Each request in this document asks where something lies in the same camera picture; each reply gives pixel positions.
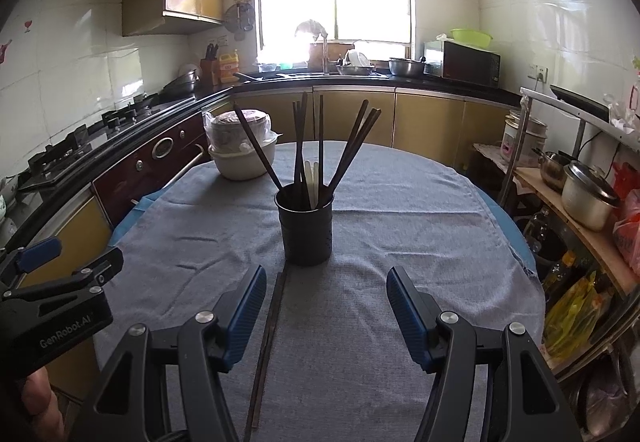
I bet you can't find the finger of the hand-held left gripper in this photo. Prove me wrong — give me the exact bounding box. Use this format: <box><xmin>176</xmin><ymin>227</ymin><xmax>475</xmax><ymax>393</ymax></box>
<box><xmin>4</xmin><ymin>246</ymin><xmax>125</xmax><ymax>309</ymax></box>
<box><xmin>0</xmin><ymin>236</ymin><xmax>63</xmax><ymax>291</ymax></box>

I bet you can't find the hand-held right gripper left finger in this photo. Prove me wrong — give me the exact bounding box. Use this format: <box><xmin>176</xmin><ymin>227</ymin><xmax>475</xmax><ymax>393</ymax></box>
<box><xmin>80</xmin><ymin>264</ymin><xmax>268</xmax><ymax>442</ymax></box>

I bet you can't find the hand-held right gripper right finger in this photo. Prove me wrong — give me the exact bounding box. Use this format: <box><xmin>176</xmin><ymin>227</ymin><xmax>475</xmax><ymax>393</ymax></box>
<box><xmin>386</xmin><ymin>265</ymin><xmax>586</xmax><ymax>442</ymax></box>

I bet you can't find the dark wooden chopstick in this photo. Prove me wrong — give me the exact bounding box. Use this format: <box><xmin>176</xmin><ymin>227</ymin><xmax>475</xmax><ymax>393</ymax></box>
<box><xmin>330</xmin><ymin>108</ymin><xmax>378</xmax><ymax>197</ymax></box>
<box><xmin>317</xmin><ymin>94</ymin><xmax>325</xmax><ymax>211</ymax></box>
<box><xmin>326</xmin><ymin>99</ymin><xmax>370</xmax><ymax>197</ymax></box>
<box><xmin>299</xmin><ymin>92</ymin><xmax>309</xmax><ymax>207</ymax></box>
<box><xmin>332</xmin><ymin>109</ymin><xmax>383</xmax><ymax>200</ymax></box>
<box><xmin>232</xmin><ymin>104</ymin><xmax>283</xmax><ymax>193</ymax></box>
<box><xmin>250</xmin><ymin>272</ymin><xmax>290</xmax><ymax>423</ymax></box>
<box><xmin>292</xmin><ymin>100</ymin><xmax>302</xmax><ymax>203</ymax></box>
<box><xmin>243</xmin><ymin>272</ymin><xmax>281</xmax><ymax>430</ymax></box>

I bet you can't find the black utensil holder cup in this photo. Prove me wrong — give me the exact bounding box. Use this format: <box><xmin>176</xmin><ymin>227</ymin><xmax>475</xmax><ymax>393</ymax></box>
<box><xmin>274</xmin><ymin>184</ymin><xmax>335</xmax><ymax>267</ymax></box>

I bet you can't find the person's left hand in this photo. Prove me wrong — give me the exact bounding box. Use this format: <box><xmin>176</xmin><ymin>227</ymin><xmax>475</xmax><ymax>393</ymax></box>
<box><xmin>21</xmin><ymin>364</ymin><xmax>67</xmax><ymax>442</ymax></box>

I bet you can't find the yellow base cabinet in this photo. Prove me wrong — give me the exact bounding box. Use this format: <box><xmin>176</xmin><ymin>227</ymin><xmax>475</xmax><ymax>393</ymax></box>
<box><xmin>30</xmin><ymin>197</ymin><xmax>113</xmax><ymax>403</ymax></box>
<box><xmin>232</xmin><ymin>86</ymin><xmax>516</xmax><ymax>167</ymax></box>

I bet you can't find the grey tablecloth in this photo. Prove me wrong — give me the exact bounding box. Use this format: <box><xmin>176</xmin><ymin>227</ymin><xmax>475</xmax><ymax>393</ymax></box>
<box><xmin>92</xmin><ymin>141</ymin><xmax>546</xmax><ymax>442</ymax></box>

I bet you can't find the gas stove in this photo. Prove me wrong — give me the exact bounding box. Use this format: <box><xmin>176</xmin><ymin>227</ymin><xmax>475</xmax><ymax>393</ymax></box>
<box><xmin>17</xmin><ymin>94</ymin><xmax>158</xmax><ymax>195</ymax></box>

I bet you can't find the dark red built-in oven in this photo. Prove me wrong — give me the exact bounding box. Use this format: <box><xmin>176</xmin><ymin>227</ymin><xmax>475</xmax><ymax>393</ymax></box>
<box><xmin>92</xmin><ymin>114</ymin><xmax>216</xmax><ymax>225</ymax></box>

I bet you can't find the blue table cover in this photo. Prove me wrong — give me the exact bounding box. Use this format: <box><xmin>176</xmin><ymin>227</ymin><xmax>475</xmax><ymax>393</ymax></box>
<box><xmin>107</xmin><ymin>182</ymin><xmax>540</xmax><ymax>280</ymax></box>

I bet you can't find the white plastic basin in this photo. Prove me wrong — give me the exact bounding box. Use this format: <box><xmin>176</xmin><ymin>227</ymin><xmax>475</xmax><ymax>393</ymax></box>
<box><xmin>207</xmin><ymin>134</ymin><xmax>278</xmax><ymax>181</ymax></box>

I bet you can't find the clear plastic bottle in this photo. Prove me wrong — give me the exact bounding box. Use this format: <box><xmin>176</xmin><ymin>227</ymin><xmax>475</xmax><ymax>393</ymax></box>
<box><xmin>524</xmin><ymin>207</ymin><xmax>556</xmax><ymax>253</ymax></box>

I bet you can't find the cooking oil bottle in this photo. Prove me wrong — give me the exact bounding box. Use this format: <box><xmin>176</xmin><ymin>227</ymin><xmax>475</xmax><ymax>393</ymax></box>
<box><xmin>542</xmin><ymin>249</ymin><xmax>583</xmax><ymax>307</ymax></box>

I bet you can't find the yellow plastic bag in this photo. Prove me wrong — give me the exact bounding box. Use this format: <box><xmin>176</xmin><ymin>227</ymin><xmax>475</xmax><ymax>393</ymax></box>
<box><xmin>544</xmin><ymin>272</ymin><xmax>613</xmax><ymax>358</ymax></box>

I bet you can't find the bagged stack of bowls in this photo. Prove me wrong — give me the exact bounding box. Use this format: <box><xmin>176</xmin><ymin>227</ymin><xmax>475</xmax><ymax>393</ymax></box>
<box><xmin>202</xmin><ymin>109</ymin><xmax>273</xmax><ymax>153</ymax></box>

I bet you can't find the wooden storage shelf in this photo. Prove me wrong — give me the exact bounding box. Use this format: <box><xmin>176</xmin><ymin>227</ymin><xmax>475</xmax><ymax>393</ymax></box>
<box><xmin>500</xmin><ymin>86</ymin><xmax>640</xmax><ymax>383</ymax></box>

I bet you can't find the small steel pot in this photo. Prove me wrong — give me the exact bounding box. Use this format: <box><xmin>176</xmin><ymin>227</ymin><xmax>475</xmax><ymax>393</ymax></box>
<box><xmin>532</xmin><ymin>151</ymin><xmax>576</xmax><ymax>193</ymax></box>

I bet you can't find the white rice cooker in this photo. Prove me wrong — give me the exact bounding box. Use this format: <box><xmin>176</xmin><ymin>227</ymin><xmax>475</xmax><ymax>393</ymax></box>
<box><xmin>502</xmin><ymin>109</ymin><xmax>548</xmax><ymax>167</ymax></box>

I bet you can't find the large lidded steel pot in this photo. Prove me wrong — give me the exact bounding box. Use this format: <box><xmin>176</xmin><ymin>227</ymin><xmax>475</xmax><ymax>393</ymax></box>
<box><xmin>561</xmin><ymin>161</ymin><xmax>622</xmax><ymax>231</ymax></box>

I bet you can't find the knife block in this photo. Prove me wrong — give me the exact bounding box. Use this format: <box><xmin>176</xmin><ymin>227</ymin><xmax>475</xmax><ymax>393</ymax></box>
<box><xmin>200</xmin><ymin>42</ymin><xmax>221</xmax><ymax>85</ymax></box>

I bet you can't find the black kitchen countertop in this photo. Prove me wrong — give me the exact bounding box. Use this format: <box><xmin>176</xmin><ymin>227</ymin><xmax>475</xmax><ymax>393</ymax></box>
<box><xmin>0</xmin><ymin>72</ymin><xmax>523</xmax><ymax>247</ymax></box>

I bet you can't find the yellow oil bottle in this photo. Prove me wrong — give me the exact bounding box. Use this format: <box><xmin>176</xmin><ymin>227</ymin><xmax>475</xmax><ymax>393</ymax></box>
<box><xmin>217</xmin><ymin>49</ymin><xmax>240</xmax><ymax>83</ymax></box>

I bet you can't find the steel mixing basin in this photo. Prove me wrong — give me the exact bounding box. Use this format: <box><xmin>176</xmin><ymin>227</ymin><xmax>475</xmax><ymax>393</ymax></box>
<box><xmin>388</xmin><ymin>56</ymin><xmax>427</xmax><ymax>76</ymax></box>

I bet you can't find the steel basin with dishes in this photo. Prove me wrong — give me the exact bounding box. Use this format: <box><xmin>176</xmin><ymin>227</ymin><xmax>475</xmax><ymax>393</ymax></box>
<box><xmin>336</xmin><ymin>49</ymin><xmax>376</xmax><ymax>75</ymax></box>

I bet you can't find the black microwave oven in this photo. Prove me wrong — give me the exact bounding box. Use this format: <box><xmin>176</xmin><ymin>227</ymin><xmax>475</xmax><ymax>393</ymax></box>
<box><xmin>425</xmin><ymin>40</ymin><xmax>502</xmax><ymax>87</ymax></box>

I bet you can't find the red plastic bag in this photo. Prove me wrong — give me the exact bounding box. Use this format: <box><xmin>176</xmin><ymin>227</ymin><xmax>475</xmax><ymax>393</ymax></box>
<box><xmin>612</xmin><ymin>162</ymin><xmax>640</xmax><ymax>275</ymax></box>

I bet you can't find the brown wooden box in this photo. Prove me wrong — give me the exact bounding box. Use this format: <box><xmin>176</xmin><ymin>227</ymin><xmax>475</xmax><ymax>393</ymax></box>
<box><xmin>309</xmin><ymin>42</ymin><xmax>356</xmax><ymax>72</ymax></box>

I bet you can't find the black flat pan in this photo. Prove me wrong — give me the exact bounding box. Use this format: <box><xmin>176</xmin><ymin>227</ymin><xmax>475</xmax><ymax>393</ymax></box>
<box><xmin>550</xmin><ymin>84</ymin><xmax>612</xmax><ymax>123</ymax></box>

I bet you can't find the round hanging board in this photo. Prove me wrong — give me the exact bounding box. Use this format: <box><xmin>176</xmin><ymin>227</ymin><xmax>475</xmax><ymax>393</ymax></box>
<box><xmin>224</xmin><ymin>0</ymin><xmax>257</xmax><ymax>41</ymax></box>

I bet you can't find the green plastic basin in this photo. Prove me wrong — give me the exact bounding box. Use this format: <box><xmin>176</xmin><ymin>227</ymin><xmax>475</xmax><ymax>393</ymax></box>
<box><xmin>450</xmin><ymin>28</ymin><xmax>493</xmax><ymax>47</ymax></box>

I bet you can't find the white plastic bag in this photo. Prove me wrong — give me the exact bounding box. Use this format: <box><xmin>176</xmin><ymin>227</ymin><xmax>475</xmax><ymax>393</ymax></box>
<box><xmin>602</xmin><ymin>94</ymin><xmax>640</xmax><ymax>133</ymax></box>

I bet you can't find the cloth on faucet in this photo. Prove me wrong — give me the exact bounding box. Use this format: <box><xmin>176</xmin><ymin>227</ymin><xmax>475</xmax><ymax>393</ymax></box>
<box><xmin>295</xmin><ymin>20</ymin><xmax>328</xmax><ymax>40</ymax></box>

